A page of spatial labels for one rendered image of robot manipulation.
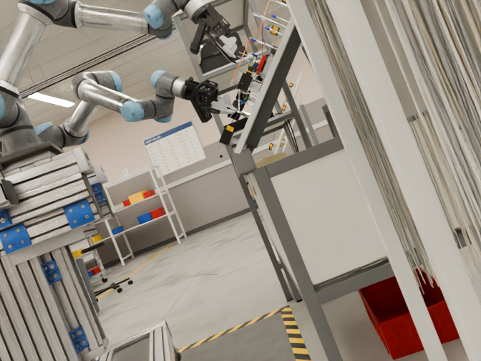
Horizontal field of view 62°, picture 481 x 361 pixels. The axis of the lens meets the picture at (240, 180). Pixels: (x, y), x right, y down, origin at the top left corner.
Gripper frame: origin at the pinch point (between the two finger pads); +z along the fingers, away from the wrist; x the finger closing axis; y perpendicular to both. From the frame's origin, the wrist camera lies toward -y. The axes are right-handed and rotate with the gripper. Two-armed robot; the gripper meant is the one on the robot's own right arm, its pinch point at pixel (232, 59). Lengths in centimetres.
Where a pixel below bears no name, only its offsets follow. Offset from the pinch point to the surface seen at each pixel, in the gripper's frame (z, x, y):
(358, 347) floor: 115, 7, -37
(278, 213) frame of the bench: 48, -31, -24
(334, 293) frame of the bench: 76, -32, -27
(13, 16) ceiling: -250, 288, -103
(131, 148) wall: -166, 781, -204
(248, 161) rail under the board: 30.9, -30.2, -20.1
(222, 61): -24, 103, 9
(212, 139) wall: -54, 763, -50
